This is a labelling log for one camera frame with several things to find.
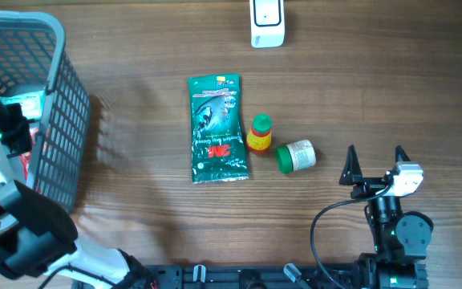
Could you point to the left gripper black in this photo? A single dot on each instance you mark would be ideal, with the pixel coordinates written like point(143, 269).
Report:
point(23, 143)

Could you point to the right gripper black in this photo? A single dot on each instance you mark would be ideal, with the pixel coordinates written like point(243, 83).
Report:
point(351, 175)

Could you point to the green lid white jar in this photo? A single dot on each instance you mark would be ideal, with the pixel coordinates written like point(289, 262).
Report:
point(295, 156)

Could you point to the green cap sauce bottle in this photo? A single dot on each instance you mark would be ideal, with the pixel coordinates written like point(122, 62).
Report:
point(259, 137)

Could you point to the green 3M gloves packet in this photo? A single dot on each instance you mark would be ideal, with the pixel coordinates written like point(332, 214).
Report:
point(218, 150)

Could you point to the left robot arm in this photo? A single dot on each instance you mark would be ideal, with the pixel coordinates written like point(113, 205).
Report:
point(38, 237)

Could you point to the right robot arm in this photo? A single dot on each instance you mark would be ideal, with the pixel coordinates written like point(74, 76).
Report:
point(400, 238)

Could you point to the white barcode scanner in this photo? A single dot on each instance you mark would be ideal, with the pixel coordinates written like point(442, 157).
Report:
point(267, 21)

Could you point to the teal white sachet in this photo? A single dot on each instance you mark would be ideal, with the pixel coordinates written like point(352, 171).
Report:
point(32, 104)

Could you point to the red packet in basket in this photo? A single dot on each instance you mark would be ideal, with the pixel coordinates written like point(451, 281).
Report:
point(25, 158)

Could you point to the grey plastic mesh basket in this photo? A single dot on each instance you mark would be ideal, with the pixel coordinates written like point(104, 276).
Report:
point(33, 58)

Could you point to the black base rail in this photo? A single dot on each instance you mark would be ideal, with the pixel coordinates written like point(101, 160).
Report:
point(347, 275)

